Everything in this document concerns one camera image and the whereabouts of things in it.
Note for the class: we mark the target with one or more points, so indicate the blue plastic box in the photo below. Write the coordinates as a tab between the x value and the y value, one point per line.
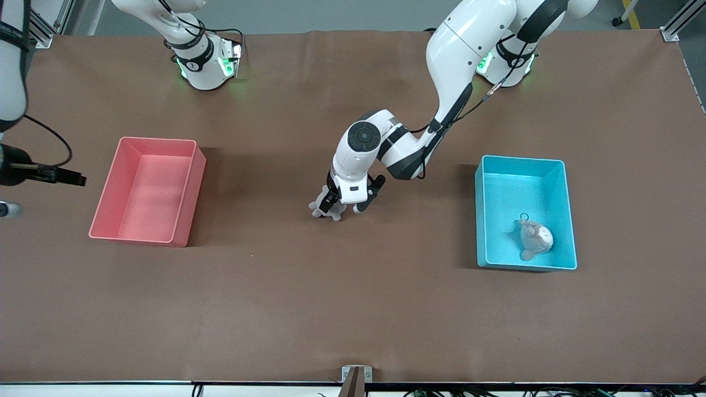
507	193

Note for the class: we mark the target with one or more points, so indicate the brown table cover sheet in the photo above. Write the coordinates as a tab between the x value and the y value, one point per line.
353	309

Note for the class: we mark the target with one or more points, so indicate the pink plastic box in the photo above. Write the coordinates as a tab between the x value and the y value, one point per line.
149	209

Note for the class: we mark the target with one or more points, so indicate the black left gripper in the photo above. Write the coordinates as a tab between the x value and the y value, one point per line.
332	197

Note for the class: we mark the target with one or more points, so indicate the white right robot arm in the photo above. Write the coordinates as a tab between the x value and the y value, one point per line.
204	71

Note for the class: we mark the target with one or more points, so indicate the metal table edge bracket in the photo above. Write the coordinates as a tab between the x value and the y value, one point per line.
346	375

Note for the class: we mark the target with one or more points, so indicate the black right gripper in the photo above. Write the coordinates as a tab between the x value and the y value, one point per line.
16	171

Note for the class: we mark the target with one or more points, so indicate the grey stand leg black foot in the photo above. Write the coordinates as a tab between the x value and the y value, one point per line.
615	22

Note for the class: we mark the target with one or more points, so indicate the grey plush toy white face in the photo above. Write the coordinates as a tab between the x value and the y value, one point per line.
534	237

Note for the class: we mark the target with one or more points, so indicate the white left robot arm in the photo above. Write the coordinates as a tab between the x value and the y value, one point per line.
463	44

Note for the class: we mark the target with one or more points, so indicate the white table edge profile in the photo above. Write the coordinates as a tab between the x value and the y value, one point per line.
83	391

